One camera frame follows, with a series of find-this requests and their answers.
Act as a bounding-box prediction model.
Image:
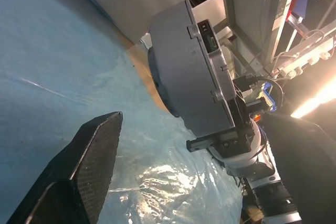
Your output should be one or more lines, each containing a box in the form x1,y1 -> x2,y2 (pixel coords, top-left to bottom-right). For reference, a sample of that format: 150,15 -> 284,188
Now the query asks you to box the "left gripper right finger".
262,112 -> 336,224

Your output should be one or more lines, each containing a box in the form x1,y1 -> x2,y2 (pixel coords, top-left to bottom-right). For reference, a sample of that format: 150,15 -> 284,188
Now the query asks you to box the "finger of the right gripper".
227,98 -> 253,133

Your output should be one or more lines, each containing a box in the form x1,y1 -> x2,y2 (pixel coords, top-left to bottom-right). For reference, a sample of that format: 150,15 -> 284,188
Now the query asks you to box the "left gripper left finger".
6,111 -> 123,224

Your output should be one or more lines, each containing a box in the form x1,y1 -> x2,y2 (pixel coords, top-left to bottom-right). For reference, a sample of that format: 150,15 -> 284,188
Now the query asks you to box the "grey motor lid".
185,0 -> 237,130

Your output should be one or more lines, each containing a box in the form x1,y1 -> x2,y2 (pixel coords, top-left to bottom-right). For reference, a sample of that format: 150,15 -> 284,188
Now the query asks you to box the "grey motor housing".
146,0 -> 233,138

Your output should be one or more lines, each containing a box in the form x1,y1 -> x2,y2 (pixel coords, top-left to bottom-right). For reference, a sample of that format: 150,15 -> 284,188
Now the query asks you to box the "blue pin connector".
258,82 -> 279,113

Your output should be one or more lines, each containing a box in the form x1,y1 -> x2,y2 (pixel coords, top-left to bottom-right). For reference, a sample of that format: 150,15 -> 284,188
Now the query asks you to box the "white power strip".
271,34 -> 336,78

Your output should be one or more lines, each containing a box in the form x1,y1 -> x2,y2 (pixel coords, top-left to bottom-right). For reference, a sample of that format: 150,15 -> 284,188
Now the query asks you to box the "brown cardboard sheet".
127,41 -> 175,116

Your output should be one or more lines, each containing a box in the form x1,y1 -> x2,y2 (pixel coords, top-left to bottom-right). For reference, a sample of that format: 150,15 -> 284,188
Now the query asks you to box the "blue plastic table cover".
0,0 -> 244,224

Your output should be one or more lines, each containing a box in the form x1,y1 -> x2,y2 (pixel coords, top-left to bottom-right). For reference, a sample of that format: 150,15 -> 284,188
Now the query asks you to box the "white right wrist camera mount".
206,118 -> 279,180

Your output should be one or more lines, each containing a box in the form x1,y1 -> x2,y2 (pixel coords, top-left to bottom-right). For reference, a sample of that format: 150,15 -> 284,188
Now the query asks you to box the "metal upright post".
219,0 -> 238,36

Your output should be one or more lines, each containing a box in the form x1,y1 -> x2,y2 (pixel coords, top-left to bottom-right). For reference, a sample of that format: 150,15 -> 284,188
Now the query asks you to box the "aluminium profile post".
264,0 -> 300,70

